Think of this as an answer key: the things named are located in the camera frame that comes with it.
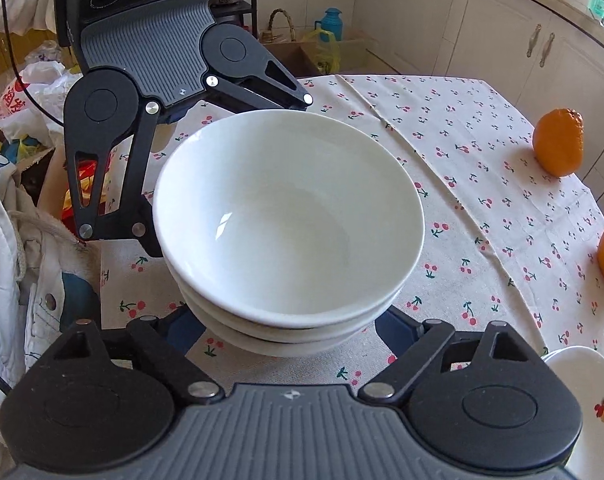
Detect white plate with fruit print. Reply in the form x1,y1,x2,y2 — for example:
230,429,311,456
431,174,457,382
542,346,604,480

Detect plain white bowl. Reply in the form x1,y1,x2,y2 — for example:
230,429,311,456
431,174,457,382
152,110,424,328

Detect white bowl pink flowers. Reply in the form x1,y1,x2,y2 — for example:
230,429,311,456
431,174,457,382
179,288,398,358

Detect white plastic bag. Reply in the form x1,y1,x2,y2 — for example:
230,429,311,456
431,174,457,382
0,61,82,148

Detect blue thermos jug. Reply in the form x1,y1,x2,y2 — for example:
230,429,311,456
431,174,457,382
315,8,343,42

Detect cherry print tablecloth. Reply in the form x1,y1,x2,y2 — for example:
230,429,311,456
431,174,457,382
100,75,604,389

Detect orange without leaf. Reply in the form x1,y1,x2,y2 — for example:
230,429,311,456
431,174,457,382
533,108,584,178

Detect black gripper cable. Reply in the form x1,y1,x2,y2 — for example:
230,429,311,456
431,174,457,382
0,0,66,129

